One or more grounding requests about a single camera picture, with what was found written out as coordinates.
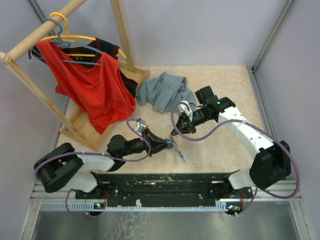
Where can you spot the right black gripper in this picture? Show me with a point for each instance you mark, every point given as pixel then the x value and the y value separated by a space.
pixel 183 125

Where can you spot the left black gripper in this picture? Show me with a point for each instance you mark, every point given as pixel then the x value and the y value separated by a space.
pixel 156 144

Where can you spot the blue key tag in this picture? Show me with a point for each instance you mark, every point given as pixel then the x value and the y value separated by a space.
pixel 168 144

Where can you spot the bunch of keys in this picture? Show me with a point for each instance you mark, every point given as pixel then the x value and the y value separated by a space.
pixel 175 147

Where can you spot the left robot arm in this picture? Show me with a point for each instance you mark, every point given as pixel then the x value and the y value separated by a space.
pixel 64 167

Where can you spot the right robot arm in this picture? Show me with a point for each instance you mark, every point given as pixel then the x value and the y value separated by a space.
pixel 271 158

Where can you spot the blue denim shirt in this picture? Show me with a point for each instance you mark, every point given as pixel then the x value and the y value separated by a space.
pixel 165 91

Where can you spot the red tank top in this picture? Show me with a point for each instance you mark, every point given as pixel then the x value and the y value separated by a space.
pixel 98 91

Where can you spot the wooden clothes rack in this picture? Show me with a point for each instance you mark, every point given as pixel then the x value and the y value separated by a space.
pixel 25 122

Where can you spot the yellow hanger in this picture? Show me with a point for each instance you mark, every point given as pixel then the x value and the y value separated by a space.
pixel 63 34

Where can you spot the teal hanger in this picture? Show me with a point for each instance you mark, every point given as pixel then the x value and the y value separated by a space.
pixel 60 43

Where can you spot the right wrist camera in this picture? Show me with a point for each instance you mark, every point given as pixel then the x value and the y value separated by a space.
pixel 184 108

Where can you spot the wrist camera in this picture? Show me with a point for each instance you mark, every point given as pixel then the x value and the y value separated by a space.
pixel 184 108
pixel 140 126

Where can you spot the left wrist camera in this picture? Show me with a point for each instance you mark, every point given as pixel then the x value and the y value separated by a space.
pixel 140 126

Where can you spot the aluminium frame rail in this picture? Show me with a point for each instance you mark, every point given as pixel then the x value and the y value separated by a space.
pixel 58 202

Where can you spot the right aluminium corner post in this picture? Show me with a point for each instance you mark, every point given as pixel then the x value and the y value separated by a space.
pixel 284 14

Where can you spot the aluminium corner post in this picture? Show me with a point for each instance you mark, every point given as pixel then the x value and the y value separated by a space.
pixel 37 10
pixel 284 14

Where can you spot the left aluminium corner post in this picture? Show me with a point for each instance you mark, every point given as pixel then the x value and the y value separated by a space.
pixel 37 10

